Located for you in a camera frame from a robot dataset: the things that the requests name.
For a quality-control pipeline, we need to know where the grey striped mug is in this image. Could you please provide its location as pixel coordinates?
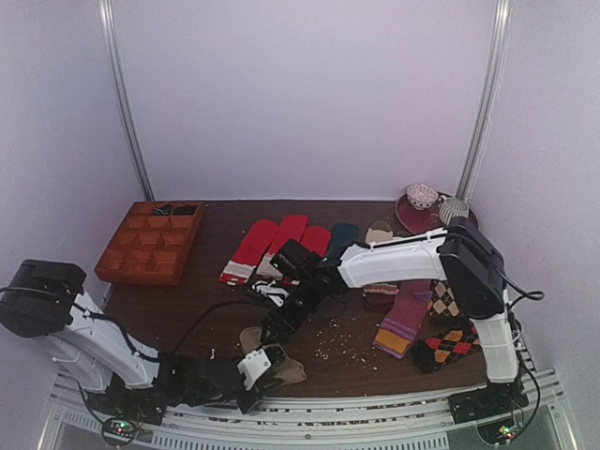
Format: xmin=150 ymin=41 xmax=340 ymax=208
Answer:
xmin=439 ymin=197 xmax=470 ymax=226

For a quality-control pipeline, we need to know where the left aluminium frame post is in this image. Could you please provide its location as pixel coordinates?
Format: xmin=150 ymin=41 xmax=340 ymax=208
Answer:
xmin=97 ymin=0 xmax=155 ymax=202

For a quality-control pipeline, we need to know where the beige brown striped sock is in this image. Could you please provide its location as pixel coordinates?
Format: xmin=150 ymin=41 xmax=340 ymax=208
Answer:
xmin=362 ymin=220 xmax=399 ymax=312

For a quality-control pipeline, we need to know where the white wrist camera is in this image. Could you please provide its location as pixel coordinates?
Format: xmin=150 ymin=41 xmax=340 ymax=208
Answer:
xmin=237 ymin=349 xmax=273 ymax=391
xmin=252 ymin=280 xmax=289 ymax=308

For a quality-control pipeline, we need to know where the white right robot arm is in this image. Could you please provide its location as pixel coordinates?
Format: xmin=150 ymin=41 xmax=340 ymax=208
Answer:
xmin=260 ymin=217 xmax=519 ymax=414

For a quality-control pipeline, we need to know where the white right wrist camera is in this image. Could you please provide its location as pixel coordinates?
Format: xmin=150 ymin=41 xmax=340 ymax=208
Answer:
xmin=252 ymin=280 xmax=289 ymax=308

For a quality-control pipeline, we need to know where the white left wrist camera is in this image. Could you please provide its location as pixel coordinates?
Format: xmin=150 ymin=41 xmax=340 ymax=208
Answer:
xmin=237 ymin=349 xmax=273 ymax=391

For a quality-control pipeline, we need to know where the red sock white cuff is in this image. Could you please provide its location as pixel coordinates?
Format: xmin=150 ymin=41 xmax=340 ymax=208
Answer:
xmin=218 ymin=219 xmax=278 ymax=286

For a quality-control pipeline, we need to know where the white patterned bowl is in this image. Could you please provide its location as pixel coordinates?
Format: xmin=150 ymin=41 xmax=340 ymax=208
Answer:
xmin=406 ymin=184 xmax=439 ymax=210

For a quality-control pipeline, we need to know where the aluminium frame post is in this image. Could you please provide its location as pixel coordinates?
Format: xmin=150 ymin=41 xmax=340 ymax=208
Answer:
xmin=97 ymin=0 xmax=155 ymax=202
xmin=457 ymin=0 xmax=513 ymax=203

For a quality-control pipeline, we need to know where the wooden compartment tray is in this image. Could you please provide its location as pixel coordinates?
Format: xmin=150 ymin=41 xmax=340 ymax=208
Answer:
xmin=95 ymin=201 xmax=205 ymax=286

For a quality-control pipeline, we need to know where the striped rolled sock in tray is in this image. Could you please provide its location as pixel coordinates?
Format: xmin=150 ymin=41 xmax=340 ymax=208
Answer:
xmin=152 ymin=203 xmax=174 ymax=217

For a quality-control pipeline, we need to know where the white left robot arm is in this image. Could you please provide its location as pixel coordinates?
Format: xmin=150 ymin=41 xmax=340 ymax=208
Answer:
xmin=1 ymin=259 xmax=285 ymax=424

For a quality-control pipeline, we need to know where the orange purple striped sock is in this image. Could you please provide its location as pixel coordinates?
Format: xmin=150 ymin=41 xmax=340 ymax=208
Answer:
xmin=372 ymin=279 xmax=432 ymax=359

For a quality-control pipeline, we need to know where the red round plate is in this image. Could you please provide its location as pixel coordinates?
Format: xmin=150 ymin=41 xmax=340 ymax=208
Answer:
xmin=396 ymin=192 xmax=449 ymax=235

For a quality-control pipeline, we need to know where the brown argyle sock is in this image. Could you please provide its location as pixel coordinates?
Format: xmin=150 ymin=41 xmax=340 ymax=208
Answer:
xmin=427 ymin=280 xmax=460 ymax=323

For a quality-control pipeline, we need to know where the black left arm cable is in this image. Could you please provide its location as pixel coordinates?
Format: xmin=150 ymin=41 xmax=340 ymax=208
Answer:
xmin=168 ymin=300 xmax=273 ymax=357

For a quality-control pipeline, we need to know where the red sock beige cuff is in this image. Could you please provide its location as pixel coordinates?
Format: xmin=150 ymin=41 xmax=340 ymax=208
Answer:
xmin=256 ymin=215 xmax=308 ymax=280

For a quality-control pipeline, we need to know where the dark green monkey sock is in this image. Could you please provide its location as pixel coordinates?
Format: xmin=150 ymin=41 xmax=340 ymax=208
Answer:
xmin=327 ymin=222 xmax=360 ymax=253

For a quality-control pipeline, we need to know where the red orange argyle sock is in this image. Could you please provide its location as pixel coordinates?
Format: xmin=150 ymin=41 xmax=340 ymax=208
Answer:
xmin=411 ymin=322 xmax=482 ymax=373

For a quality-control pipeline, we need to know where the tan ribbed sock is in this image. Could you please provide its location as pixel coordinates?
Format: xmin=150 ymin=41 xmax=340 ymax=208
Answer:
xmin=239 ymin=326 xmax=308 ymax=387

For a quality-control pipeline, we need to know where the red sock spotted cuff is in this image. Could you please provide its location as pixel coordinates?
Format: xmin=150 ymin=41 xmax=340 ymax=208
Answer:
xmin=300 ymin=226 xmax=332 ymax=271

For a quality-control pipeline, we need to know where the right aluminium frame post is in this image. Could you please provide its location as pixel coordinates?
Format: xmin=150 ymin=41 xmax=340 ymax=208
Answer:
xmin=457 ymin=0 xmax=513 ymax=203

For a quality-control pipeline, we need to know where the cream short sock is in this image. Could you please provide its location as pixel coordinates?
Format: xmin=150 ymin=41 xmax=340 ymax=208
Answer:
xmin=394 ymin=230 xmax=413 ymax=239

